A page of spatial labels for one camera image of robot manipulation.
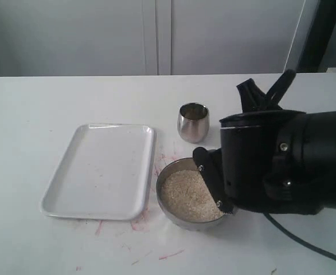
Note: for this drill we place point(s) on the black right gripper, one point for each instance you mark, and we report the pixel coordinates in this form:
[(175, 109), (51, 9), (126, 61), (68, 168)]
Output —
[(237, 172)]

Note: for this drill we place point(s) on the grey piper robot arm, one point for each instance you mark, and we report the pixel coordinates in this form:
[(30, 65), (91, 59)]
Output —
[(305, 166)]

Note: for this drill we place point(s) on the small steel cup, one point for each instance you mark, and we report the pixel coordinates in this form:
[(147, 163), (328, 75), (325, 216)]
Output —
[(193, 122)]

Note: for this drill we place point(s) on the steel bowl of rice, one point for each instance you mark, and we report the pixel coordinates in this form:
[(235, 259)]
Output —
[(184, 198)]

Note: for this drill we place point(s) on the white rectangular tray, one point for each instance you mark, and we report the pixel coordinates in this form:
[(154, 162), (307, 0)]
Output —
[(104, 174)]

